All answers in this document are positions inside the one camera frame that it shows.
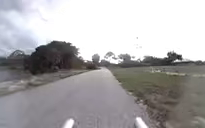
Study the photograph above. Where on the large dark bushy tree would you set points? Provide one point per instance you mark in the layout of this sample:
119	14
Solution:
53	56

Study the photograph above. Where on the pale patch of sand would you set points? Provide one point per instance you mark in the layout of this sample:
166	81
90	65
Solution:
171	72

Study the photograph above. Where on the row of distant trees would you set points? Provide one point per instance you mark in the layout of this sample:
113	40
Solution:
140	60

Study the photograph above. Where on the grey asphalt path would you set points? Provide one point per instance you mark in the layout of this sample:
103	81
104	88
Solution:
90	96

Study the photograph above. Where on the grass and dirt verge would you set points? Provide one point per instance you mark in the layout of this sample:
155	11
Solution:
33	81

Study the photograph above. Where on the water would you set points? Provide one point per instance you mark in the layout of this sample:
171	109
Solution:
3	75

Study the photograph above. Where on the grass field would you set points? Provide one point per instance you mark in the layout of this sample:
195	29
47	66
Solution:
163	83

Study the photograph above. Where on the robot's own part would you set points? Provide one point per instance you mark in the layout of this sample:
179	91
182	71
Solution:
68	123
140	123

